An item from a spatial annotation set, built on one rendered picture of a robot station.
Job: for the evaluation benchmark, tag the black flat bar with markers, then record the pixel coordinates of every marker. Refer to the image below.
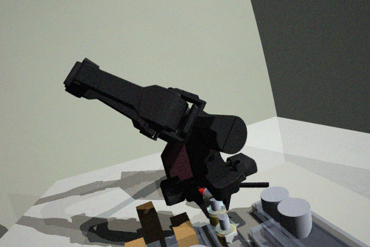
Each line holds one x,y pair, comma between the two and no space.
252,184

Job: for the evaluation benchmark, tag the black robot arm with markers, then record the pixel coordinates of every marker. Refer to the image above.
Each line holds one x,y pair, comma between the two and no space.
157,112

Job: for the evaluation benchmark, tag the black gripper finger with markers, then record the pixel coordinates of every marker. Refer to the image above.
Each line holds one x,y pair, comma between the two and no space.
226,202
198,199

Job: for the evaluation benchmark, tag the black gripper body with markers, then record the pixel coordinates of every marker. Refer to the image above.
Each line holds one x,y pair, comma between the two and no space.
175,191

